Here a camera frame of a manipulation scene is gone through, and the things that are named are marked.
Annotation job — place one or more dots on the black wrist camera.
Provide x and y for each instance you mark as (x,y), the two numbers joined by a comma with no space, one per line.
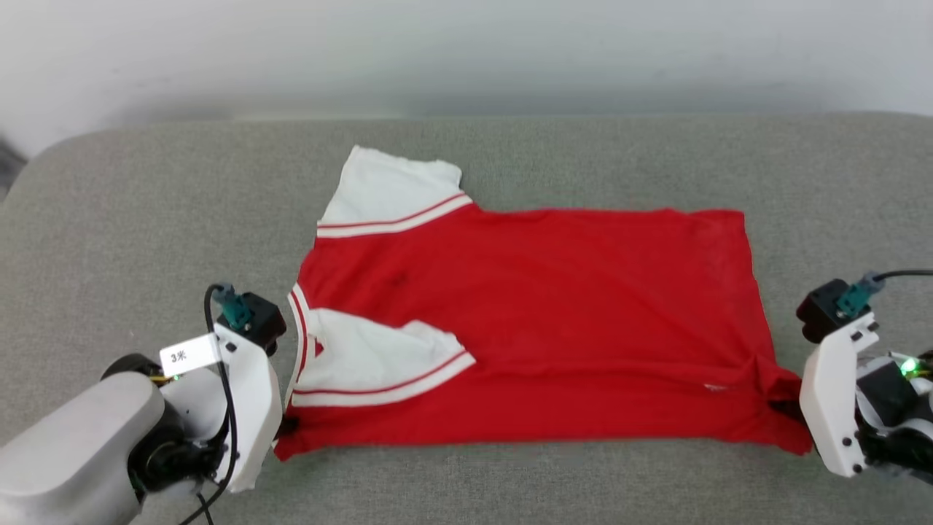
(255,317)
(831,310)

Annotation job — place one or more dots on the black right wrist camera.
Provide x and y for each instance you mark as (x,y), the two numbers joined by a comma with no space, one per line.
(831,310)

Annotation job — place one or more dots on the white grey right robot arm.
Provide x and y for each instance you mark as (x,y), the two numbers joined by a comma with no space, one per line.
(896,415)

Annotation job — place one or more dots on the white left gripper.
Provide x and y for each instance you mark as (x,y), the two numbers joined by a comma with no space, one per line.
(255,408)

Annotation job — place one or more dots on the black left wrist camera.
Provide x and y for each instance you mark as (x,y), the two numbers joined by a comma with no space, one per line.
(255,317)

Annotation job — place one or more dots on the red and white jersey garment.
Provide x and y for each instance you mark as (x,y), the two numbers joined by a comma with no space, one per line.
(568,321)

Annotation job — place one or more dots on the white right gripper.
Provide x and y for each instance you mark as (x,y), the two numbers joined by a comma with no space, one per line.
(831,394)

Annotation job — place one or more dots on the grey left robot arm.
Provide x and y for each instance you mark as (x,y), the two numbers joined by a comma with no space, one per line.
(80,452)

